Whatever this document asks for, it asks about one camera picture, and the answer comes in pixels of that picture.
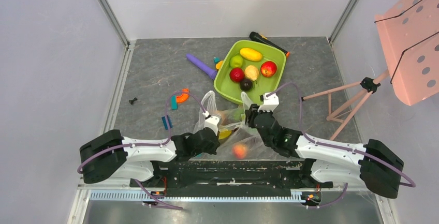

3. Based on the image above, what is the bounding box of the yellow fake mango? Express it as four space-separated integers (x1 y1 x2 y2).
239 48 263 62

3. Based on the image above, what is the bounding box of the dark purple fake plum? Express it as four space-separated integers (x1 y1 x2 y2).
239 78 253 92

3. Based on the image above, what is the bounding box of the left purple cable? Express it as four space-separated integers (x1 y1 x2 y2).
77 91 210 211

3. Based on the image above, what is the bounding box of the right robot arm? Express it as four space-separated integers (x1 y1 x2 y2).
245 104 404 199

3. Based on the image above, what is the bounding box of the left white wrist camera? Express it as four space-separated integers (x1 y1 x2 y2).
202 111 222 136

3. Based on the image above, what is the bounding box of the green fake apple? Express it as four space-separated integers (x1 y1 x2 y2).
229 55 244 68

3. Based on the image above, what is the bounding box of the orange yellow toy piece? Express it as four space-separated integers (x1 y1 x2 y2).
215 61 223 70

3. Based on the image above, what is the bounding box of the pink perforated music stand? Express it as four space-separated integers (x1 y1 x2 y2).
305 0 438 140

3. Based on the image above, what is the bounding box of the yellow fruit in bag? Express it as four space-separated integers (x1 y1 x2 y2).
218 129 233 140

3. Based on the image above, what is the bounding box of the clear plastic bag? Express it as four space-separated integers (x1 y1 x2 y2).
194 91 280 161

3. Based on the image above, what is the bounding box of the green fruit in bag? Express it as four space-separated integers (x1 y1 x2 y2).
229 108 245 122

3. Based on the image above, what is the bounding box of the yellow fake pear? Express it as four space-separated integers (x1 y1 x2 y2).
244 65 259 82

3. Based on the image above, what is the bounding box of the blue rectangular block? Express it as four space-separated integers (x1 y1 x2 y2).
162 115 173 130

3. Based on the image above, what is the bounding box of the orange peach in bag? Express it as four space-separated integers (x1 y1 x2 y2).
232 144 248 160

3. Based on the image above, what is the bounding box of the teal long block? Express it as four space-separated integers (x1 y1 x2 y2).
171 95 178 110

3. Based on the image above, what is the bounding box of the green plastic tray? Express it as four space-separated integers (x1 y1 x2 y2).
214 40 287 104

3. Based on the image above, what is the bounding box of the red fake pomegranate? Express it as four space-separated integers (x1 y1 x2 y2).
229 67 245 83

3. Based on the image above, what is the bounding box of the black flashlight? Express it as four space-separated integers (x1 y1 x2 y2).
249 32 290 58

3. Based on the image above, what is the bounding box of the purple plastic handle tool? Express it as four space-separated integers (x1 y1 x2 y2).
186 54 217 80

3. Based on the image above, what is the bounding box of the small black screw piece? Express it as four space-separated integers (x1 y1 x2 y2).
128 97 138 105

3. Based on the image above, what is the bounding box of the red fake apple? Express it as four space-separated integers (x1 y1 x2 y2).
260 61 277 78

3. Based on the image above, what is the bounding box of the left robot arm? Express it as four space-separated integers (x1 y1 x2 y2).
77 128 220 187

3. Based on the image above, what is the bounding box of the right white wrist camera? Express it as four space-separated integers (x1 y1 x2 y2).
258 92 280 112

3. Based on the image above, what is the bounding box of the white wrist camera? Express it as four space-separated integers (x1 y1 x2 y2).
202 111 222 136
258 92 280 112

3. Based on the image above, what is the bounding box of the orange curved toy piece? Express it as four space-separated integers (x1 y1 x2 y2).
175 88 189 103

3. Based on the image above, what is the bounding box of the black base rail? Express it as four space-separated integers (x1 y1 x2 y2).
141 159 333 197

